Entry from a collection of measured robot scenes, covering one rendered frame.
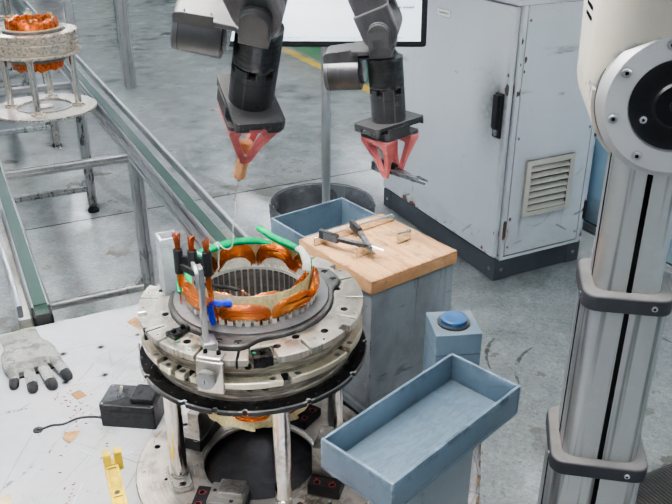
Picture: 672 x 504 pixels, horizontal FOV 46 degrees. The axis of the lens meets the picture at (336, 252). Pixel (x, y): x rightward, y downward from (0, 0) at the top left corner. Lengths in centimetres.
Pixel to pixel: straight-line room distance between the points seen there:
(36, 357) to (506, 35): 224
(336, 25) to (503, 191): 153
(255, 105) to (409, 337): 55
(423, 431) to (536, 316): 236
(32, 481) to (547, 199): 264
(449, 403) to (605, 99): 43
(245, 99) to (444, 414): 47
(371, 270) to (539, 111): 217
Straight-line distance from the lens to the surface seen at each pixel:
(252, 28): 89
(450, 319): 120
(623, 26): 87
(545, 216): 359
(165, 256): 114
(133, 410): 142
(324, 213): 154
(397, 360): 137
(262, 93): 98
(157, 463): 133
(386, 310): 130
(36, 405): 155
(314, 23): 208
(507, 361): 303
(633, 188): 99
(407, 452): 98
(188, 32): 95
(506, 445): 264
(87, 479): 136
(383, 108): 130
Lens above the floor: 165
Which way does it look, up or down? 26 degrees down
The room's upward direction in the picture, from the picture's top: straight up
